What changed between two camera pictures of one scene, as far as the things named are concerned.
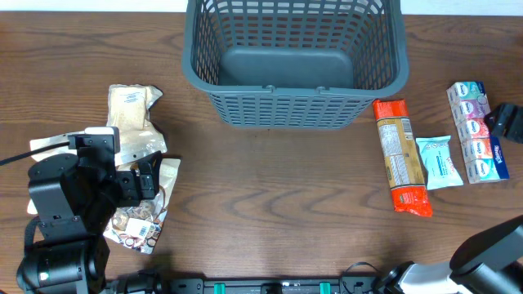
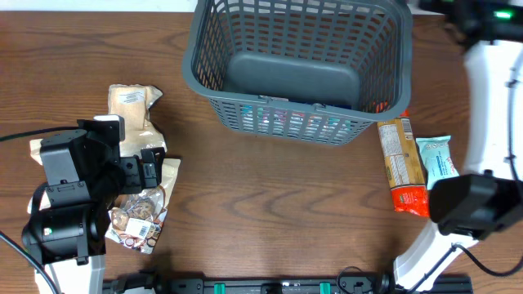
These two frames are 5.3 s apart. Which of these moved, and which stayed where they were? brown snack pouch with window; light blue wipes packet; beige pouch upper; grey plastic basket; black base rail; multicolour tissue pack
Moved: grey plastic basket; multicolour tissue pack
Stayed: brown snack pouch with window; black base rail; beige pouch upper; light blue wipes packet
